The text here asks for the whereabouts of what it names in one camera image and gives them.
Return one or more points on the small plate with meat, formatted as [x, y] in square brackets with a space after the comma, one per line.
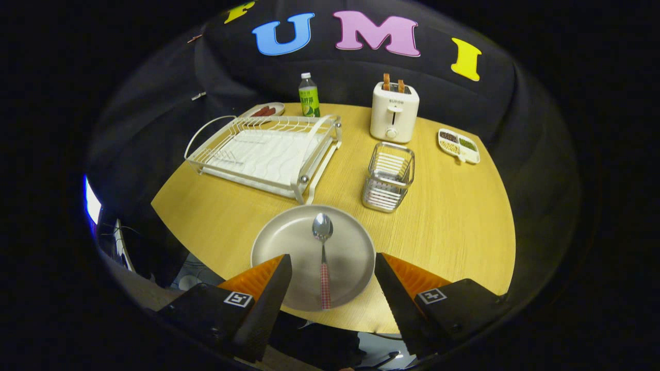
[278, 108]

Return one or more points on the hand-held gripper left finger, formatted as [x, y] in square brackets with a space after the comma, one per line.
[263, 314]

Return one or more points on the small orange clip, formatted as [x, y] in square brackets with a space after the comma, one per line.
[194, 38]

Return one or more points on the white round plate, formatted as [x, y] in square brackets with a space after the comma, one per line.
[289, 242]

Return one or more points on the red meat piece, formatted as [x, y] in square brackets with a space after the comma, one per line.
[270, 110]
[259, 112]

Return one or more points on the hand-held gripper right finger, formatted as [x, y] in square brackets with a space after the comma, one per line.
[399, 309]

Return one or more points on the white toaster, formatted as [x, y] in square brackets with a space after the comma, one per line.
[394, 116]

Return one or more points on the toast bread slice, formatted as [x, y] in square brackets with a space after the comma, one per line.
[401, 85]
[386, 81]

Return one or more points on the small white clip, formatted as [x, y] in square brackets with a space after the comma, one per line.
[198, 96]

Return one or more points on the black backdrop cloth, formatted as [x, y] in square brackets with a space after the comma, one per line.
[350, 77]

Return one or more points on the white divided snack tray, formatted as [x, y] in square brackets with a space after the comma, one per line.
[459, 146]

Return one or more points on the green label drink bottle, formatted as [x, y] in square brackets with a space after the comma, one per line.
[308, 98]

